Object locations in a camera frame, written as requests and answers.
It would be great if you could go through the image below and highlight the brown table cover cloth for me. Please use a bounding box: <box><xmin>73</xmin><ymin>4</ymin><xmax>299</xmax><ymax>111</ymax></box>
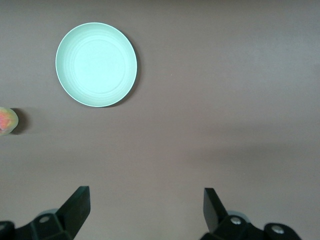
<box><xmin>0</xmin><ymin>0</ymin><xmax>320</xmax><ymax>240</ymax></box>

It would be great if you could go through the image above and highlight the pale green round plate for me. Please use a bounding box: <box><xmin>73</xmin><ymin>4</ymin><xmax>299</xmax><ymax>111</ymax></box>
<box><xmin>55</xmin><ymin>22</ymin><xmax>138</xmax><ymax>108</ymax></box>

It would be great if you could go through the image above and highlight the yellow pink peach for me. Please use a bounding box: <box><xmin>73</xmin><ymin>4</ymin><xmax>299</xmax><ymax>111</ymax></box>
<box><xmin>0</xmin><ymin>106</ymin><xmax>19</xmax><ymax>136</ymax></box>

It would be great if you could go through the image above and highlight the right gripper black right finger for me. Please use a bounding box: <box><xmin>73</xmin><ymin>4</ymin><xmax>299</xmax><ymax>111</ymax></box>
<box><xmin>199</xmin><ymin>187</ymin><xmax>301</xmax><ymax>240</ymax></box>

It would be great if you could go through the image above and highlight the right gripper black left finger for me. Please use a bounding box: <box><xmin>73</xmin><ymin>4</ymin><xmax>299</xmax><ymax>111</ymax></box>
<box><xmin>0</xmin><ymin>185</ymin><xmax>91</xmax><ymax>240</ymax></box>

